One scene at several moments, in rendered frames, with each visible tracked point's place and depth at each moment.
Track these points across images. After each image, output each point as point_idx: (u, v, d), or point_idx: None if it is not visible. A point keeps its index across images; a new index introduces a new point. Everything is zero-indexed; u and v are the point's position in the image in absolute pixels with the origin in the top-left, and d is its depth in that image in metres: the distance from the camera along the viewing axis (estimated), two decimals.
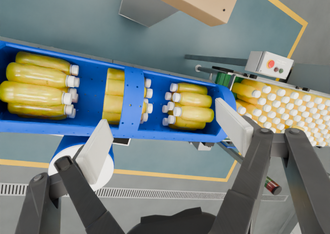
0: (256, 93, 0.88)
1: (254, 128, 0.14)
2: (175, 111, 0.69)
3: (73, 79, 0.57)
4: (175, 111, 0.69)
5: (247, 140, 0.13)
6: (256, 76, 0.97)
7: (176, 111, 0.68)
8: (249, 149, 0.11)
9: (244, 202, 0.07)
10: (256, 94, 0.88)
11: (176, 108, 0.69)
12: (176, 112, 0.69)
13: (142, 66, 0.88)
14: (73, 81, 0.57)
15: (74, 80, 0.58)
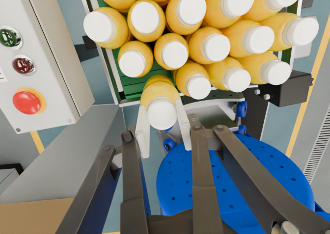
0: (133, 74, 0.26)
1: (194, 125, 0.16)
2: (171, 52, 0.25)
3: None
4: (174, 52, 0.25)
5: (185, 135, 0.15)
6: (86, 39, 0.33)
7: (169, 46, 0.25)
8: (193, 146, 0.12)
9: (208, 192, 0.08)
10: (134, 73, 0.26)
11: (166, 55, 0.25)
12: (174, 46, 0.25)
13: None
14: None
15: None
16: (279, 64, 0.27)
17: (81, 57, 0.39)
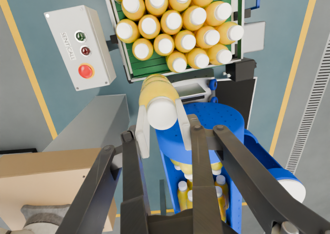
0: (142, 57, 0.47)
1: (194, 125, 0.16)
2: (163, 44, 0.46)
3: None
4: (164, 44, 0.46)
5: (185, 135, 0.15)
6: (112, 37, 0.53)
7: (161, 41, 0.45)
8: (192, 146, 0.12)
9: (208, 192, 0.08)
10: (143, 56, 0.47)
11: (160, 46, 0.46)
12: (164, 40, 0.45)
13: None
14: None
15: None
16: (224, 51, 0.48)
17: None
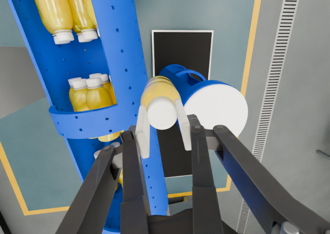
0: None
1: (194, 125, 0.16)
2: None
3: (155, 128, 0.22)
4: None
5: (185, 135, 0.15)
6: None
7: None
8: (192, 146, 0.12)
9: (208, 192, 0.08)
10: None
11: None
12: None
13: None
14: (161, 124, 0.21)
15: (158, 121, 0.21)
16: None
17: None
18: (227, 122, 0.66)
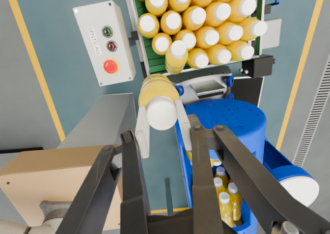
0: (162, 50, 0.47)
1: (194, 125, 0.16)
2: (187, 39, 0.46)
3: (154, 128, 0.21)
4: (188, 39, 0.46)
5: (185, 135, 0.15)
6: (133, 34, 0.54)
7: (186, 36, 0.46)
8: (193, 146, 0.12)
9: (209, 192, 0.08)
10: (163, 49, 0.47)
11: (184, 40, 0.46)
12: (188, 36, 0.46)
13: (179, 156, 0.92)
14: (161, 125, 0.20)
15: (157, 122, 0.20)
16: (247, 46, 0.48)
17: None
18: (300, 198, 0.84)
